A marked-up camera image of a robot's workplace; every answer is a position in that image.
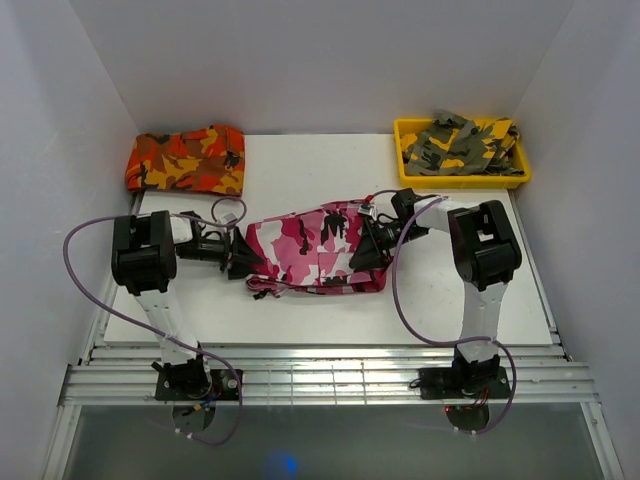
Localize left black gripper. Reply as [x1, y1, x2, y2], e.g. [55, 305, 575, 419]
[177, 227, 264, 281]

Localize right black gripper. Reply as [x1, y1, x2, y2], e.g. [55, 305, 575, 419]
[349, 218, 428, 277]

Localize pink camouflage trousers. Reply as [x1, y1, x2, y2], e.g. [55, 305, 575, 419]
[245, 199, 386, 299]

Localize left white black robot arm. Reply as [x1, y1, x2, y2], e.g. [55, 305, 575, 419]
[111, 210, 264, 400]

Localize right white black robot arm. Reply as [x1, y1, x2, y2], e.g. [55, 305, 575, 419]
[349, 188, 522, 398]

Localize orange camouflage folded trousers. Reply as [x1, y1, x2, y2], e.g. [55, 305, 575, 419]
[125, 124, 246, 197]

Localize green yellow camouflage trousers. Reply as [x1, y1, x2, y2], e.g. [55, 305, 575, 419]
[401, 110, 523, 176]

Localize yellow plastic bin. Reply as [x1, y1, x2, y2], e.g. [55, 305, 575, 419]
[393, 118, 532, 190]

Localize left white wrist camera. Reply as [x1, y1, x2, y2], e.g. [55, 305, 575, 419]
[218, 212, 239, 228]

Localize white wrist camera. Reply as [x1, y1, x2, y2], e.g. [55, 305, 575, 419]
[218, 212, 239, 228]
[357, 201, 377, 219]

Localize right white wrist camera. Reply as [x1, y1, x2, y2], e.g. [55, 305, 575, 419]
[357, 201, 377, 219]

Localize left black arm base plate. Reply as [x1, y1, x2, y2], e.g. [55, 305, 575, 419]
[154, 369, 243, 402]

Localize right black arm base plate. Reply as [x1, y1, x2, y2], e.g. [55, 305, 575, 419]
[409, 367, 511, 400]

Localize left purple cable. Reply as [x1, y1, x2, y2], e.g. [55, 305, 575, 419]
[63, 197, 249, 446]

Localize aluminium rail frame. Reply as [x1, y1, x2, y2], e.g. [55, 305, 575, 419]
[41, 320, 624, 479]

